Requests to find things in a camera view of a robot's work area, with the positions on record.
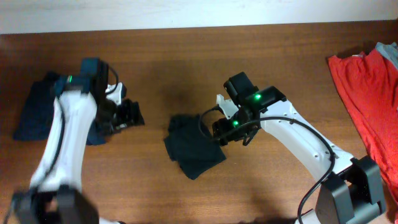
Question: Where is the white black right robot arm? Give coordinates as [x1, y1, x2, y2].
[212, 72, 386, 224]

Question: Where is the grey garment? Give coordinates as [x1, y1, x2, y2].
[376, 42, 398, 69]

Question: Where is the folded navy blue garment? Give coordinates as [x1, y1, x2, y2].
[13, 72, 105, 146]

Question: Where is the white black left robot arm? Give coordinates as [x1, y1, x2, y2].
[4, 58, 144, 224]

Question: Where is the dark green t-shirt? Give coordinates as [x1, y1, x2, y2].
[164, 114, 226, 180]

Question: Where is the red garment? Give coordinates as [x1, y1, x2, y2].
[327, 49, 398, 203]

